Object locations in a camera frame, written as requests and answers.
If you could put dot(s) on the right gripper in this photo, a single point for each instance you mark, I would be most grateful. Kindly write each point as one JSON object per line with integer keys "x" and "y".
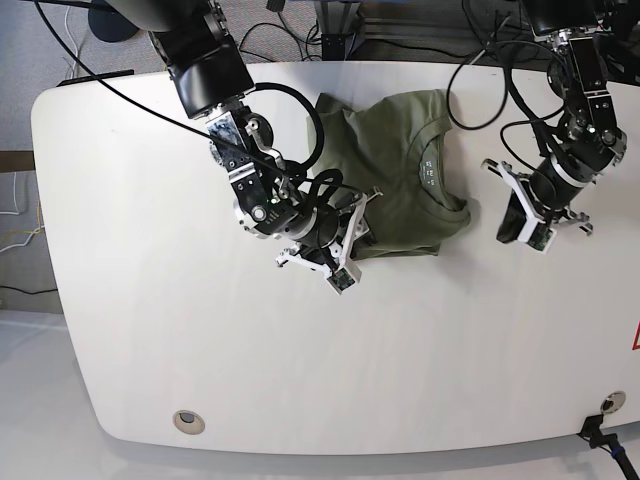
{"x": 332, "y": 237}

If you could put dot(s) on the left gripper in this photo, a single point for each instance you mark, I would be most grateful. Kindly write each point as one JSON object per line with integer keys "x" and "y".
{"x": 543, "y": 196}

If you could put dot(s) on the olive green T-shirt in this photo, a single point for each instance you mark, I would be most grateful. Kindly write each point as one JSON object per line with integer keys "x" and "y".
{"x": 397, "y": 145}

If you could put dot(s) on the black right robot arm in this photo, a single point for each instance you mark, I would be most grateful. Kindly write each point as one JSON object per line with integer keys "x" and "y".
{"x": 274, "y": 197}

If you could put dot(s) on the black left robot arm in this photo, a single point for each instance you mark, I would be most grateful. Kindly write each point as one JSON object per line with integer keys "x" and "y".
{"x": 586, "y": 139}

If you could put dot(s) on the red warning triangle sticker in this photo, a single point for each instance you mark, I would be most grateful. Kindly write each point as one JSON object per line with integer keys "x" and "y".
{"x": 636, "y": 341}

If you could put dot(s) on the black flat bar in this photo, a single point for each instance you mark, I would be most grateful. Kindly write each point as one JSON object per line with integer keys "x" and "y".
{"x": 102, "y": 76}

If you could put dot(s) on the black round stand base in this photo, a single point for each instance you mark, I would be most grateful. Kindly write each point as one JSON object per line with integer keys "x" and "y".
{"x": 107, "y": 25}

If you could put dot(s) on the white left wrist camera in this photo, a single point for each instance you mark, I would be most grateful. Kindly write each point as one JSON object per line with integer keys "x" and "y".
{"x": 537, "y": 236}

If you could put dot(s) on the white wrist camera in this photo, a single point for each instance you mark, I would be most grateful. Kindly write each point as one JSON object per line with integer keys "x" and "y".
{"x": 344, "y": 278}
{"x": 537, "y": 236}

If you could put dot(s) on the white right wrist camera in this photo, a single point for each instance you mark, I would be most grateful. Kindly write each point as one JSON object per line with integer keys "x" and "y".
{"x": 344, "y": 278}

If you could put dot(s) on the right table cable grommet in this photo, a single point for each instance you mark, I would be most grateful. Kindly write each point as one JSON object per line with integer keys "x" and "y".
{"x": 613, "y": 402}

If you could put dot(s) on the table cable grommet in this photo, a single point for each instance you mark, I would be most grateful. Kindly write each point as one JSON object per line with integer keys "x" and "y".
{"x": 613, "y": 402}
{"x": 188, "y": 422}

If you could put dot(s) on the black metal frame post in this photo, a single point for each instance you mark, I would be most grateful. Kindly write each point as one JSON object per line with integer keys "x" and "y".
{"x": 339, "y": 26}

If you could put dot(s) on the black clamp with cable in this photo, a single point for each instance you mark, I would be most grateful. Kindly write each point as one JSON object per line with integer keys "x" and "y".
{"x": 592, "y": 434}

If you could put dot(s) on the left table cable grommet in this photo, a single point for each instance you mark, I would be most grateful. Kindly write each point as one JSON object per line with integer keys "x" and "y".
{"x": 188, "y": 422}

